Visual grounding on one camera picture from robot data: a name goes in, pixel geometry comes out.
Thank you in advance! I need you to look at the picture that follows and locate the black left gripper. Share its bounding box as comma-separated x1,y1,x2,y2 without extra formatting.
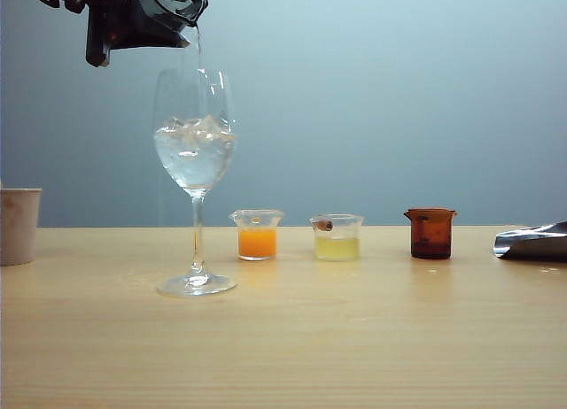
84,0,192,68

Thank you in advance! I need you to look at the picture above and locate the white paper cup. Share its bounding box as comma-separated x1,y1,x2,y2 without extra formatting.
0,187,43,267

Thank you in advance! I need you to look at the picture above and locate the clear measuring cup yellow juice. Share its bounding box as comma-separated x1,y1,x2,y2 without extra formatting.
308,212,365,262

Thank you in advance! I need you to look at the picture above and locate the grey translucent measuring cup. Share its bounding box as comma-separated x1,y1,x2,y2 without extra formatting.
144,0,210,28

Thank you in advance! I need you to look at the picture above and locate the clear measuring cup orange juice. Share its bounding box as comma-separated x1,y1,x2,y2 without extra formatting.
228,208,285,262

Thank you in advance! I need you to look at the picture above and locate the silver foil bag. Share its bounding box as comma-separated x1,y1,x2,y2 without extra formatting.
492,221,567,264

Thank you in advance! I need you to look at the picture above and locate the amber brown measuring cup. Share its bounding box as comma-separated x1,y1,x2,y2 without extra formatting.
402,207,458,260

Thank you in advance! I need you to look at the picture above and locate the clear wine glass with ice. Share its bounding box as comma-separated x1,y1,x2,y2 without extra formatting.
151,67,238,298

